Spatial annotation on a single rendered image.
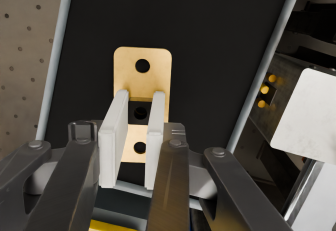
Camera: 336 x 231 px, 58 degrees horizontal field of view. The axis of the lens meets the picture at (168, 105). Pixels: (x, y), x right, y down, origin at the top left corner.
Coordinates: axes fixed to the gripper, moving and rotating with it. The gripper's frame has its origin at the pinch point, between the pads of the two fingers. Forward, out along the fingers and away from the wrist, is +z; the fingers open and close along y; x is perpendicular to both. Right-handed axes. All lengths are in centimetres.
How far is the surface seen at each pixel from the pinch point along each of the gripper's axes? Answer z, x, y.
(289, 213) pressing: 19.9, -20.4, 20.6
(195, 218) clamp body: 22.0, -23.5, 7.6
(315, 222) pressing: 20.2, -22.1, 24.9
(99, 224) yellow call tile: 4.9, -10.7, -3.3
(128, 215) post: 6.2, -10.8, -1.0
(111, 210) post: 6.3, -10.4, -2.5
